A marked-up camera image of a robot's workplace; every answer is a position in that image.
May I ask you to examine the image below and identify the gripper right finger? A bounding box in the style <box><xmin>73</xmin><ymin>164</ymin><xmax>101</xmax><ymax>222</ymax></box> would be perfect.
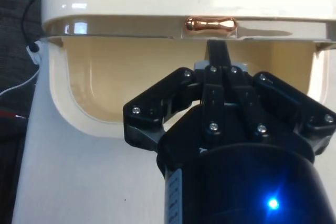
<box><xmin>225</xmin><ymin>40</ymin><xmax>336</xmax><ymax>157</ymax></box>

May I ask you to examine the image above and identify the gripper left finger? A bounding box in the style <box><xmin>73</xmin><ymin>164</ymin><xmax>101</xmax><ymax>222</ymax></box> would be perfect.
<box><xmin>122</xmin><ymin>39</ymin><xmax>227</xmax><ymax>154</ymax></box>

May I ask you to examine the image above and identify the black cable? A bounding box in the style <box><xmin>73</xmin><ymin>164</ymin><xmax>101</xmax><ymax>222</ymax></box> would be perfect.
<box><xmin>19</xmin><ymin>0</ymin><xmax>44</xmax><ymax>51</ymax></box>

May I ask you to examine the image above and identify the cream box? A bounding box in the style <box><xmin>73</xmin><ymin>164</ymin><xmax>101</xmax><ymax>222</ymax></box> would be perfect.
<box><xmin>48</xmin><ymin>36</ymin><xmax>332</xmax><ymax>140</ymax></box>

